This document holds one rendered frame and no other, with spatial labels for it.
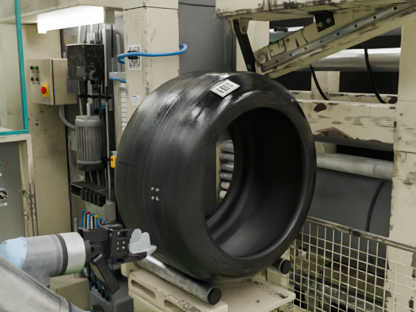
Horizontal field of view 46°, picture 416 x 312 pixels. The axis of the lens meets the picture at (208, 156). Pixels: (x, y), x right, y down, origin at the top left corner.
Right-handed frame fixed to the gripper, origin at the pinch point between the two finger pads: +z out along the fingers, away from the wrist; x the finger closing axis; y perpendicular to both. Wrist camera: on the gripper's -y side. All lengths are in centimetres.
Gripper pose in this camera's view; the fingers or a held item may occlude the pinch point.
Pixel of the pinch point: (151, 250)
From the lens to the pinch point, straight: 126.3
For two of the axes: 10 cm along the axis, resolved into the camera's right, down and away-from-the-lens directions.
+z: 7.5, 0.1, 6.6
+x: -6.5, -1.3, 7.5
